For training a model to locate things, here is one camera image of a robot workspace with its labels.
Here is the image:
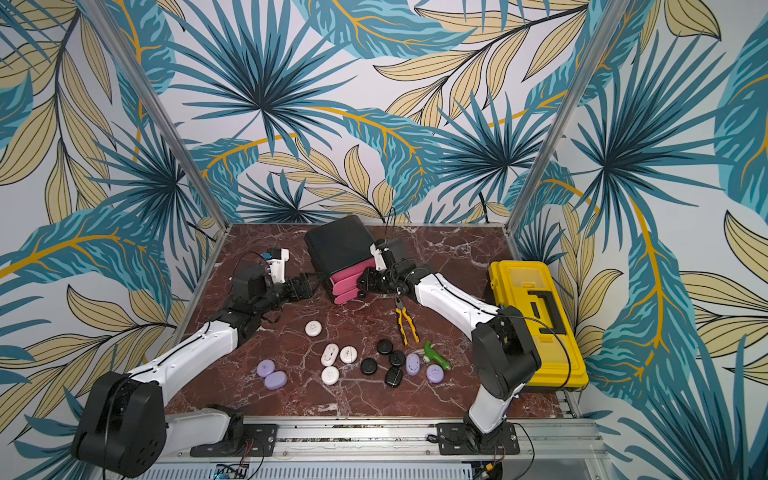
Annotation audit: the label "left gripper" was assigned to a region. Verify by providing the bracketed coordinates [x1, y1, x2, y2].
[254, 271, 324, 315]

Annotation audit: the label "pink drawer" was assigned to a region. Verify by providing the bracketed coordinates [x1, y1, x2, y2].
[333, 288, 365, 305]
[331, 258, 376, 283]
[331, 277, 358, 296]

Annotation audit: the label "black drawer cabinet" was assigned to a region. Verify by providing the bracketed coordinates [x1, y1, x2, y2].
[304, 215, 374, 281]

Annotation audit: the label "purple round earphone case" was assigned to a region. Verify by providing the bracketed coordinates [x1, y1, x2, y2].
[256, 359, 276, 378]
[426, 364, 445, 384]

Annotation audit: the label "purple oval earphone case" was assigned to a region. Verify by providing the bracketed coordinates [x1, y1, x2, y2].
[405, 353, 421, 376]
[264, 371, 288, 391]

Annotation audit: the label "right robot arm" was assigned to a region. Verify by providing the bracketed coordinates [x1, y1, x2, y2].
[358, 240, 542, 437]

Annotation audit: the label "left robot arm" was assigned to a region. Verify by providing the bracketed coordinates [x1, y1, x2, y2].
[70, 263, 322, 478]

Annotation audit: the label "white round earphone case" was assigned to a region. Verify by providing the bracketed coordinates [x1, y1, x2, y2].
[321, 366, 340, 386]
[305, 320, 323, 338]
[339, 346, 358, 364]

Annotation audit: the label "yellow black pliers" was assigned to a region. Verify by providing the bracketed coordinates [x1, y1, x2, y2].
[394, 295, 421, 346]

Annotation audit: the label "black round earphone case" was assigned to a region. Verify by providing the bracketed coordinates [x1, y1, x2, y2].
[360, 358, 378, 376]
[389, 350, 406, 368]
[376, 339, 394, 356]

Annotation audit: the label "white oval earphone case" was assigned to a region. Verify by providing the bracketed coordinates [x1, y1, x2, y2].
[321, 343, 340, 367]

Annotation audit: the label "green plastic toy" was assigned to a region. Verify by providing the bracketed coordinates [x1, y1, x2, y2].
[423, 341, 451, 371]

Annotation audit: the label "black oval earphone case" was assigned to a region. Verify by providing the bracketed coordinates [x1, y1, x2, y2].
[384, 366, 404, 388]

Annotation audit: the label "yellow toolbox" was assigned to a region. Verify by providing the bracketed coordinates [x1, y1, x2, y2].
[488, 260, 589, 390]

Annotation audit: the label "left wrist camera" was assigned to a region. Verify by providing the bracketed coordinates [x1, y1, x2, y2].
[264, 247, 290, 284]

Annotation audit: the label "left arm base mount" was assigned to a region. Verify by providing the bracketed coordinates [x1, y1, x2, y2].
[190, 424, 278, 458]

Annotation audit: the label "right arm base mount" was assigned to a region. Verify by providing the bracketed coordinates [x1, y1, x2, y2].
[435, 422, 520, 456]

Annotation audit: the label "aluminium rail frame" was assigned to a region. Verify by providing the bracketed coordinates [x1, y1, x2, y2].
[142, 413, 618, 479]

